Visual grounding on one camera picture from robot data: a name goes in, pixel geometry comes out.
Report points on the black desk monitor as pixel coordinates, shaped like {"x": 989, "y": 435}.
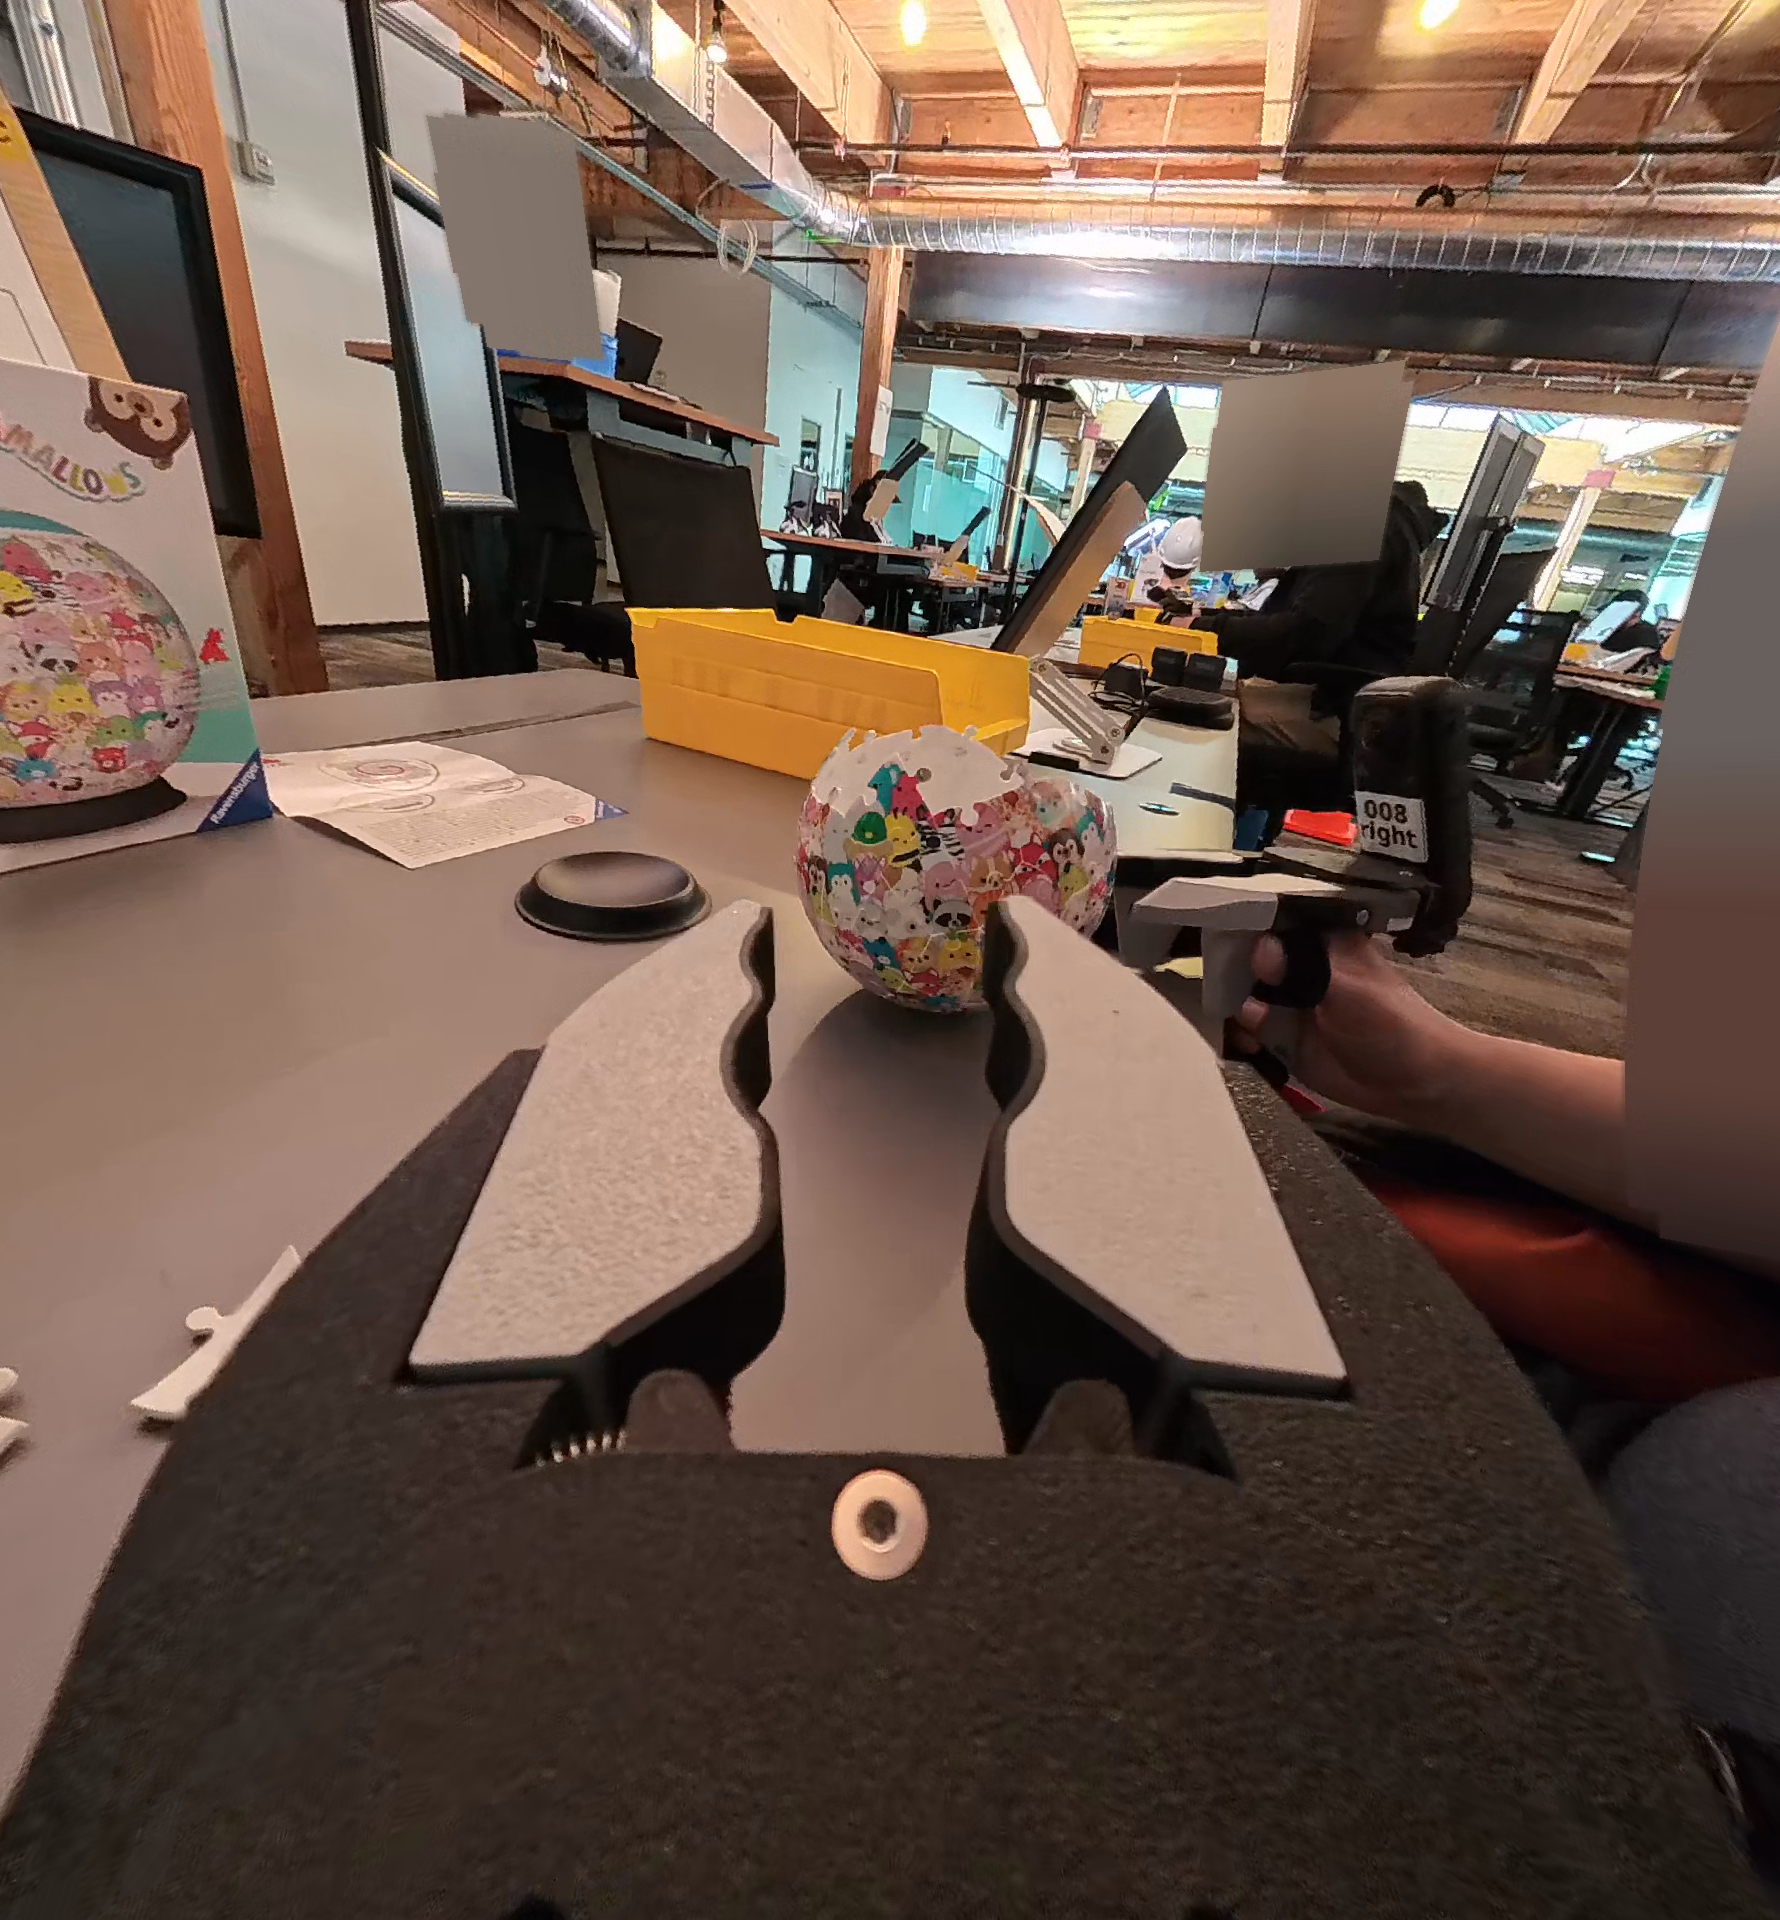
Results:
{"x": 1483, "y": 511}

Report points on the person's orange garment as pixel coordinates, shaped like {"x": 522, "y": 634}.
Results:
{"x": 1579, "y": 1275}

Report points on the wooden post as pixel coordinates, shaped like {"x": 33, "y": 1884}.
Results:
{"x": 260, "y": 451}

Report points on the black office chair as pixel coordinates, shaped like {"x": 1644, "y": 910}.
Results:
{"x": 1520, "y": 705}
{"x": 682, "y": 525}

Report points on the folded instruction leaflet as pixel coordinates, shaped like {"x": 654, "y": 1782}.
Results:
{"x": 424, "y": 797}

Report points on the wooden top desk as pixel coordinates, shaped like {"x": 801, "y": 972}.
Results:
{"x": 575, "y": 381}

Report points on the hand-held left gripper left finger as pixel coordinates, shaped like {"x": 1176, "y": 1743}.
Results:
{"x": 619, "y": 1142}

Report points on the tilted black monitor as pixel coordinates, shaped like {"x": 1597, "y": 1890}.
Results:
{"x": 1099, "y": 511}

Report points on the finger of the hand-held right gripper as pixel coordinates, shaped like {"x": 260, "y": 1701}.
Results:
{"x": 1203, "y": 897}

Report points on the colourful puzzle ball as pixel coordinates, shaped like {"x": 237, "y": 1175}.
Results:
{"x": 950, "y": 885}

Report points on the silver ceiling duct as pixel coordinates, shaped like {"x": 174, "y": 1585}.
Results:
{"x": 1281, "y": 240}

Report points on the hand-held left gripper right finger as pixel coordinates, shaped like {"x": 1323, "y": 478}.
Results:
{"x": 1131, "y": 1169}

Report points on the person's right hand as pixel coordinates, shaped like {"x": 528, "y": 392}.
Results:
{"x": 1370, "y": 1034}

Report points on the small orange object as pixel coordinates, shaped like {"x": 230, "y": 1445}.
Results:
{"x": 1320, "y": 830}

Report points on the yellow plastic bin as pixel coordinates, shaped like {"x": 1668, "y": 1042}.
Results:
{"x": 1145, "y": 644}
{"x": 816, "y": 676}

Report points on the colourful puzzle box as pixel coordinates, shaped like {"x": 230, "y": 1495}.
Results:
{"x": 65, "y": 630}

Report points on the person's right forearm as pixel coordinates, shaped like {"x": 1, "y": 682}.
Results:
{"x": 1534, "y": 1112}

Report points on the black ball stand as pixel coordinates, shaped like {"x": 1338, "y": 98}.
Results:
{"x": 613, "y": 893}

